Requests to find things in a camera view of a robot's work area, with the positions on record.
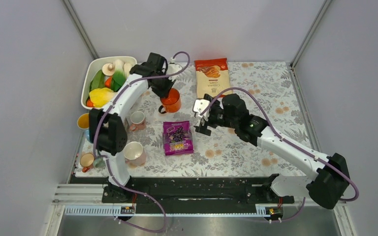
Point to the toy mushroom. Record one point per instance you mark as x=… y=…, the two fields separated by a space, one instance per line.
x=108 y=69

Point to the small orange cup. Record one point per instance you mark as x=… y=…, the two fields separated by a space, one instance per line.
x=87 y=162

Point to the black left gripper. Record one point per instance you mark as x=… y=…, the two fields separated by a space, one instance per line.
x=164 y=93

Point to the white plastic tub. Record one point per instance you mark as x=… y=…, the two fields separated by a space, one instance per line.
x=93 y=68

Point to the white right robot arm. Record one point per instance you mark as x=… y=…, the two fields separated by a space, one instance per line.
x=327 y=177

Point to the blue butterfly mug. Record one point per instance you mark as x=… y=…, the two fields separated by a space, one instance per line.
x=84 y=124

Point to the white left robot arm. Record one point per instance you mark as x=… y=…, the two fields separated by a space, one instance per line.
x=107 y=131

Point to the green ceramic mug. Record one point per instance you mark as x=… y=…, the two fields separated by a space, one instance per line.
x=98 y=163

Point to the purple candy bag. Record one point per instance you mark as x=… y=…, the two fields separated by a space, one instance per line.
x=177 y=138

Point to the orange chips bag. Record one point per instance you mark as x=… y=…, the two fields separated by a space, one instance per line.
x=212 y=76

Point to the small pink cup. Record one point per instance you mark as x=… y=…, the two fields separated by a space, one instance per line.
x=138 y=121

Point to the pink plastic cup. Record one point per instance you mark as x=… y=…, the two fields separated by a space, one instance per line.
x=134 y=154

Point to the green toy leaf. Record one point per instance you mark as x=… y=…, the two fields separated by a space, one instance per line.
x=97 y=81

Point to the floral table mat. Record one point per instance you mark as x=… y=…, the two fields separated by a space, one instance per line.
x=267 y=90

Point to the orange toy carrot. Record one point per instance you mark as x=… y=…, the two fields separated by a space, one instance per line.
x=108 y=82

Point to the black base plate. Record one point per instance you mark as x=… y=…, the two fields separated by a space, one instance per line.
x=209 y=195

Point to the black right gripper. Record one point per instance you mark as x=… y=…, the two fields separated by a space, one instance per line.
x=203 y=127

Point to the orange mug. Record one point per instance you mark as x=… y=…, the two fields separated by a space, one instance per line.
x=171 y=103

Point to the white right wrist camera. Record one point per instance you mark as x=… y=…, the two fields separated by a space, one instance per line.
x=201 y=108

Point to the yellow toy vegetable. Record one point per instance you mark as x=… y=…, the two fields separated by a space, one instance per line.
x=99 y=97

